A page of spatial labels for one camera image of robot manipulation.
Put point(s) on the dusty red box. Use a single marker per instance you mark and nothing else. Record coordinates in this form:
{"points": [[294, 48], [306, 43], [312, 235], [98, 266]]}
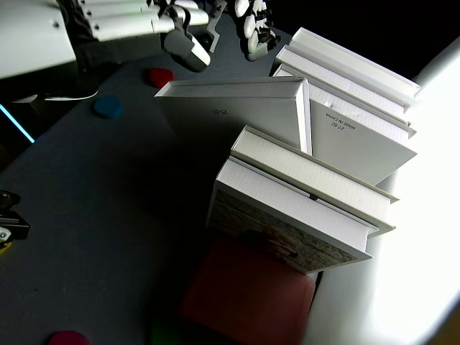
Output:
{"points": [[244, 298]]}

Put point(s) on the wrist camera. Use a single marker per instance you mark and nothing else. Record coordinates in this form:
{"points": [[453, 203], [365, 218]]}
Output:
{"points": [[215, 36]]}

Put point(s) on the grey table cloth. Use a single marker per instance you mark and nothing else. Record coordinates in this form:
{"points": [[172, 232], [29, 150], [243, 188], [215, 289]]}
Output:
{"points": [[90, 215]]}

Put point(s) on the plain white book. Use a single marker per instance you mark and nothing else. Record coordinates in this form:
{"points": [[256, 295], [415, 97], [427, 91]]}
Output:
{"points": [[352, 66], [341, 90]]}

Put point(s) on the large white curved stand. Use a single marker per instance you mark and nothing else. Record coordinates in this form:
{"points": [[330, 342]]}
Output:
{"points": [[424, 233]]}

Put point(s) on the crimson round block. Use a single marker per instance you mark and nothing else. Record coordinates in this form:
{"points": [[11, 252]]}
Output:
{"points": [[68, 339]]}

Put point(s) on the pale background post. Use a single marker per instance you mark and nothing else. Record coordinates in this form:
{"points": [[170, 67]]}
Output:
{"points": [[34, 105]]}

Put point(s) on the blue round block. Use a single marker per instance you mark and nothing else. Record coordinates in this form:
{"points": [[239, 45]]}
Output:
{"points": [[107, 106]]}

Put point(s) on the white book with beige cover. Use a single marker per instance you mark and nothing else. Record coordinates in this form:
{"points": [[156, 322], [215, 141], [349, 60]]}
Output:
{"points": [[305, 172]]}

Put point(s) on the cyan light strip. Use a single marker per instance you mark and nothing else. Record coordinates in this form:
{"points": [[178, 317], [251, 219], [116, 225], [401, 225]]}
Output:
{"points": [[18, 124]]}

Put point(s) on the yellow block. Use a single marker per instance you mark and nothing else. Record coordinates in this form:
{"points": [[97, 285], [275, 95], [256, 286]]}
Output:
{"points": [[5, 248]]}

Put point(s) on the book with wood-print cover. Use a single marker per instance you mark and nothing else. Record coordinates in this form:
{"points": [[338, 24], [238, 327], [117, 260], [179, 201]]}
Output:
{"points": [[287, 205]]}

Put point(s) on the red heart block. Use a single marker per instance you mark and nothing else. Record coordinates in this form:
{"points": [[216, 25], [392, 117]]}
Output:
{"points": [[160, 76]]}

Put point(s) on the Fashion India book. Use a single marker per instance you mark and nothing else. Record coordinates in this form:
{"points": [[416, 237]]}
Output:
{"points": [[233, 108]]}

